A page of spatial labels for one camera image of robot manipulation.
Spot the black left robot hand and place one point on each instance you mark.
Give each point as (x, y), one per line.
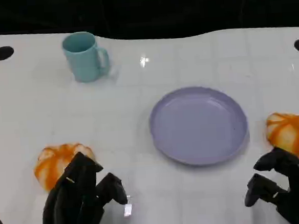
(68, 199)

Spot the black backdrop cloth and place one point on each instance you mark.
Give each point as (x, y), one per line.
(142, 10)

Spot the lilac plate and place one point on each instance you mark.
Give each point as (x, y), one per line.
(199, 126)

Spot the pale green mug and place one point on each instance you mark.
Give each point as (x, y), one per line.
(82, 65)

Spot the orange and white bread roll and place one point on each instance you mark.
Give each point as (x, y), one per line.
(289, 130)
(50, 160)

